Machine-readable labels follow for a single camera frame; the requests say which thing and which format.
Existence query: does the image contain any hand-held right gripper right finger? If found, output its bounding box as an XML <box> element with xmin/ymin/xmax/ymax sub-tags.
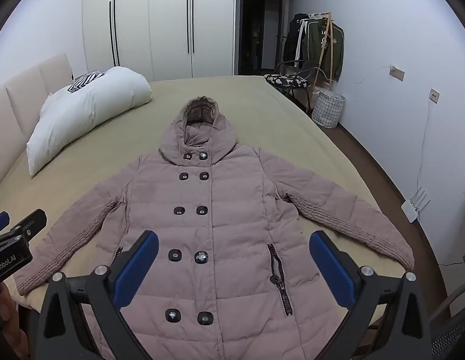
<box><xmin>308</xmin><ymin>230</ymin><xmax>434</xmax><ymax>360</ymax></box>

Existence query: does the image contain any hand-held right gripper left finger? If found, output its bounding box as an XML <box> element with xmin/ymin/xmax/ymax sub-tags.
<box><xmin>28</xmin><ymin>230</ymin><xmax>160</xmax><ymax>360</ymax></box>

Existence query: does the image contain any pink hooded down coat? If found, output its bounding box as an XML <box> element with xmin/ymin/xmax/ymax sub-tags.
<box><xmin>14</xmin><ymin>97</ymin><xmax>415</xmax><ymax>360</ymax></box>

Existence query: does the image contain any wooden clothes rack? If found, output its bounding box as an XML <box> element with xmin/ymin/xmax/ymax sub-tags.
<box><xmin>307</xmin><ymin>11</ymin><xmax>340</xmax><ymax>117</ymax></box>

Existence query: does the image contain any person's left hand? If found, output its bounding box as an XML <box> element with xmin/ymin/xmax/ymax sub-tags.
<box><xmin>0</xmin><ymin>280</ymin><xmax>20</xmax><ymax>346</ymax></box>

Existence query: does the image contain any white router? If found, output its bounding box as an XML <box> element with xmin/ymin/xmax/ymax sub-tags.
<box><xmin>401</xmin><ymin>187</ymin><xmax>432</xmax><ymax>223</ymax></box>

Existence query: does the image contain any white pillow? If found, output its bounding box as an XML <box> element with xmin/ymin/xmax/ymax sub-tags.
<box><xmin>26</xmin><ymin>66</ymin><xmax>154</xmax><ymax>176</ymax></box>

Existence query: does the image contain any beige padded headboard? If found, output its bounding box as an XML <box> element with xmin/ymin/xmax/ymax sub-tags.
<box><xmin>0</xmin><ymin>53</ymin><xmax>74</xmax><ymax>196</ymax></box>

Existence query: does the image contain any black mesh chair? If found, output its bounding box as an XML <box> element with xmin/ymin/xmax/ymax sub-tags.
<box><xmin>429</xmin><ymin>281</ymin><xmax>465</xmax><ymax>360</ymax></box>

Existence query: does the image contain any zebra striped pillow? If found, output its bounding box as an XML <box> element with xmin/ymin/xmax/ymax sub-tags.
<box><xmin>67</xmin><ymin>71</ymin><xmax>106</xmax><ymax>94</ymax></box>

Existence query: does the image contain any white grid laundry basket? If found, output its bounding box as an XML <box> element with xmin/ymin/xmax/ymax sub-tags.
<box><xmin>311</xmin><ymin>91</ymin><xmax>346</xmax><ymax>128</ymax></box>

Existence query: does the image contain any bed with beige sheet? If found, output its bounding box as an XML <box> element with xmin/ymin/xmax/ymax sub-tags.
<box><xmin>0</xmin><ymin>75</ymin><xmax>449</xmax><ymax>360</ymax></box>

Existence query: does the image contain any black chair with patterned cushion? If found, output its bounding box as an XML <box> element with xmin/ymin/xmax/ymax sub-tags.
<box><xmin>263</xmin><ymin>60</ymin><xmax>323</xmax><ymax>111</ymax></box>

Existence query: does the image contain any green hanging jacket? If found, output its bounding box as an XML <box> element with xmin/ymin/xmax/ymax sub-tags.
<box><xmin>307</xmin><ymin>20</ymin><xmax>345</xmax><ymax>81</ymax></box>

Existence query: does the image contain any white hanging garment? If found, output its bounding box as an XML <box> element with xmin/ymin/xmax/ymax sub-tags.
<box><xmin>295</xmin><ymin>18</ymin><xmax>311</xmax><ymax>69</ymax></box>

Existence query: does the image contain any black hanging jacket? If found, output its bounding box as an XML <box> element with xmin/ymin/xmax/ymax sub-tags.
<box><xmin>283</xmin><ymin>14</ymin><xmax>308</xmax><ymax>69</ymax></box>

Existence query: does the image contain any white wardrobe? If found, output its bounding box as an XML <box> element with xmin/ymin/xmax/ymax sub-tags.
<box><xmin>82</xmin><ymin>0</ymin><xmax>237</xmax><ymax>82</ymax></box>

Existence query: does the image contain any white cable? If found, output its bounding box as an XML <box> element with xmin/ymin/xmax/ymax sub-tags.
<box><xmin>416</xmin><ymin>101</ymin><xmax>435</xmax><ymax>196</ymax></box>

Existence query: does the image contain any dark door frame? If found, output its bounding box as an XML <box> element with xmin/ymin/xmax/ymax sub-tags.
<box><xmin>234</xmin><ymin>0</ymin><xmax>283</xmax><ymax>76</ymax></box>

